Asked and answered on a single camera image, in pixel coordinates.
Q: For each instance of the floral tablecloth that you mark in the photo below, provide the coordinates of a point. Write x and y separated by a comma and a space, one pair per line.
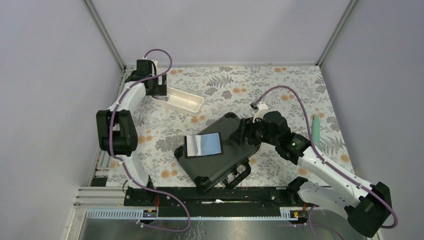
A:
291, 90

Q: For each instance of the mint green tube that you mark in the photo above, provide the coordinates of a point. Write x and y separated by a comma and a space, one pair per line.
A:
315, 132

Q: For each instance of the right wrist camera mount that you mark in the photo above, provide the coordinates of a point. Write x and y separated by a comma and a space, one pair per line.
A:
260, 109

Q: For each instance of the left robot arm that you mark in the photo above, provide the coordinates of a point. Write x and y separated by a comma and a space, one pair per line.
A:
116, 131

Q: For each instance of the white plastic tray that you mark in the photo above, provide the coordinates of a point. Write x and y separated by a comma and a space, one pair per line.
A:
180, 101

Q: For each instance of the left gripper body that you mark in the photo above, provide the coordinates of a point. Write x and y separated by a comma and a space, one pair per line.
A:
158, 89

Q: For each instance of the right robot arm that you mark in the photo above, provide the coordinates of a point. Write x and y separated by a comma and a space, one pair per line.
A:
366, 206

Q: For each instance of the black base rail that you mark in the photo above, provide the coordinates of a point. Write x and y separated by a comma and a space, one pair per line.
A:
219, 202

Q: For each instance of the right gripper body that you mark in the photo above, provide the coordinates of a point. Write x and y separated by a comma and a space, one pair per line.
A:
255, 130

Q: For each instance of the dark grey hard case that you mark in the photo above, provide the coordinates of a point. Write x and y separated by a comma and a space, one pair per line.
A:
229, 168

